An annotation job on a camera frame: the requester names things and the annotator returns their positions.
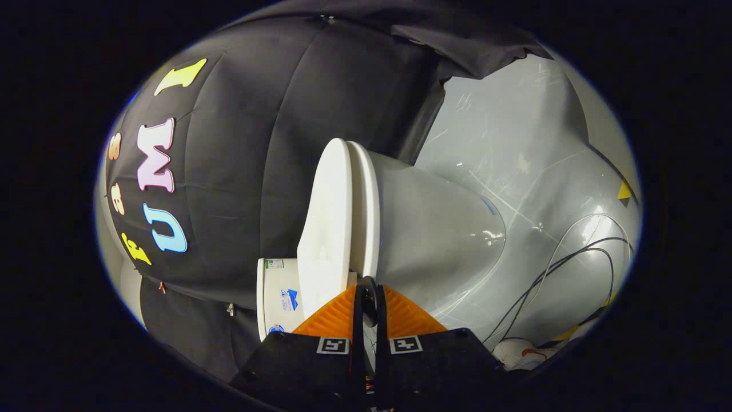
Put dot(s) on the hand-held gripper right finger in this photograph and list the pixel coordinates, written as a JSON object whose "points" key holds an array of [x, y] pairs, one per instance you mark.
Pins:
{"points": [[381, 320]]}

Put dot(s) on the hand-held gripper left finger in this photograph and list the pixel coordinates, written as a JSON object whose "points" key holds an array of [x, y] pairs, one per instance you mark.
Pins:
{"points": [[358, 320]]}

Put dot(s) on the white toilet lid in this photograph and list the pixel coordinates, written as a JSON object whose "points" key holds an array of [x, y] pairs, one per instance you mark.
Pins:
{"points": [[329, 229]]}

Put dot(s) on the white toilet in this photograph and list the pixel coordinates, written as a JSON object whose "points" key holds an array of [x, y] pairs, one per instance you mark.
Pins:
{"points": [[434, 229]]}

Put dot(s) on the white orange shoe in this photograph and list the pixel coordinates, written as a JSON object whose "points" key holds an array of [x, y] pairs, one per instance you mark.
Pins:
{"points": [[520, 352]]}

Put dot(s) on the black backdrop cloth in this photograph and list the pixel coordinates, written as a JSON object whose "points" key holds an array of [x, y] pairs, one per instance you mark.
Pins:
{"points": [[257, 143]]}

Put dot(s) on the yellow tape piece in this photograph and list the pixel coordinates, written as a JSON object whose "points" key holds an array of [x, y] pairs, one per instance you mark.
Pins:
{"points": [[624, 192]]}

